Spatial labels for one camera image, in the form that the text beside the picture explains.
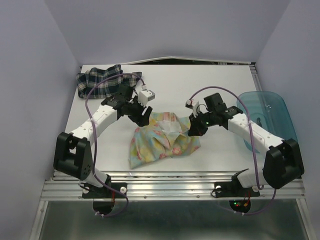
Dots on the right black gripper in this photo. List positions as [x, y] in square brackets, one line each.
[195, 128]

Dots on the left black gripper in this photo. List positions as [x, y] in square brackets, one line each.
[141, 120]

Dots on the pastel tie-dye skirt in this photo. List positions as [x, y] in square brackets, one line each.
[166, 136]

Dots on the navy plaid skirt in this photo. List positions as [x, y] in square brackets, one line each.
[99, 83]

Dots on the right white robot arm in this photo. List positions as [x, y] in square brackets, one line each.
[282, 158]

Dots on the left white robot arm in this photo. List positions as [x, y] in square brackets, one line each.
[73, 151]

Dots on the teal plastic bin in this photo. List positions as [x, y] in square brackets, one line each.
[269, 116]

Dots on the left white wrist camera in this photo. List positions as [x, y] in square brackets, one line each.
[145, 96]

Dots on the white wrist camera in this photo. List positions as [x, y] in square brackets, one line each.
[145, 96]
[193, 105]

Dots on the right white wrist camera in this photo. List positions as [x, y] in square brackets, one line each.
[193, 105]

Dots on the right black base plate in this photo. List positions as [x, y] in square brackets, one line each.
[232, 189]

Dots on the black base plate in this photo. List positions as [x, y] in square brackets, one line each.
[232, 189]
[93, 192]

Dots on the aluminium frame rails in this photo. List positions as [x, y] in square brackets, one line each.
[171, 199]

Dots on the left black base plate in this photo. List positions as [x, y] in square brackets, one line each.
[93, 192]

